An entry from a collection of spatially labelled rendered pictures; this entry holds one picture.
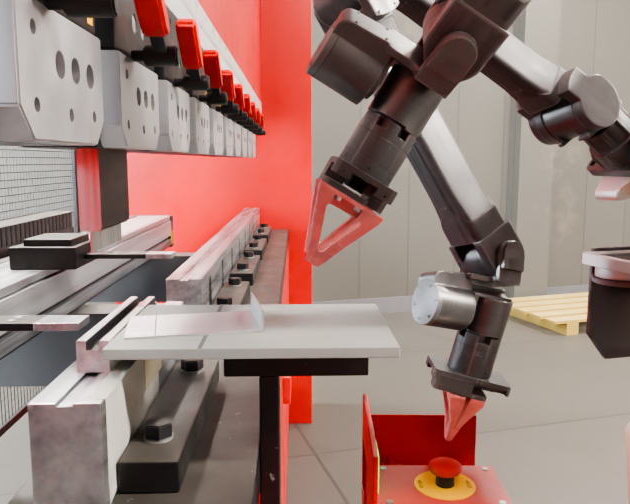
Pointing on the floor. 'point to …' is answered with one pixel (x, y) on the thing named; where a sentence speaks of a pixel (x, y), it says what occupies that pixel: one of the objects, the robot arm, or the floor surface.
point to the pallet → (555, 311)
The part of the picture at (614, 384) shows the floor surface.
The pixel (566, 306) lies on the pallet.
